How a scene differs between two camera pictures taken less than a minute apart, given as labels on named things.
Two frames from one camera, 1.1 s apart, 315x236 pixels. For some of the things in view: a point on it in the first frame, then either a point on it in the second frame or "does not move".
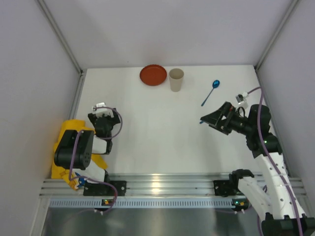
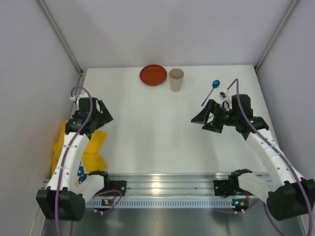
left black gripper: [99, 117] → [99, 117]
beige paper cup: [175, 75] does not move
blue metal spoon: [215, 84] does not move
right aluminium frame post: [294, 5] does not move
